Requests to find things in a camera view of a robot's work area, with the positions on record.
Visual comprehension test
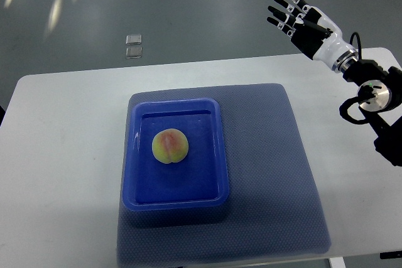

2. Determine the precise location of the lower metal floor plate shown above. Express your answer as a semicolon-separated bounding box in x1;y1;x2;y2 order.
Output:
125;46;143;59

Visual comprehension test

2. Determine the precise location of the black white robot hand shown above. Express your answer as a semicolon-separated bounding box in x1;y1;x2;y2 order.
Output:
267;0;361;73

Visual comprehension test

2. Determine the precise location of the upper metal floor plate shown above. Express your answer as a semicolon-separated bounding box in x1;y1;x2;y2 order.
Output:
126;34;142;45

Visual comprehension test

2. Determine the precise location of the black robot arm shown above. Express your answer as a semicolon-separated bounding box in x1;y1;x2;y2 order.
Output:
339;32;401;166

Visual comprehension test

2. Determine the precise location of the blue grey table mat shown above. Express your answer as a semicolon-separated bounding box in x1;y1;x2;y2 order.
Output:
117;83;331;267

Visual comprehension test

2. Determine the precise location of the metal floor plate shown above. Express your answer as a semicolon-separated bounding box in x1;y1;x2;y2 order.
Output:
126;34;142;45
125;46;143;59

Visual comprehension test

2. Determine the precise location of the blue plastic tray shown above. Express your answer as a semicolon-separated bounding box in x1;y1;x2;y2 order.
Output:
122;98;229;212

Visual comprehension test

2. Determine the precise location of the yellow red peach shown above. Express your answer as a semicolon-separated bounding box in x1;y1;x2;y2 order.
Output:
151;128;189;164

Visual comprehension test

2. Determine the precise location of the white table leg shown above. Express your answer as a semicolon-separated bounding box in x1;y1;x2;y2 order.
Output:
329;257;346;268

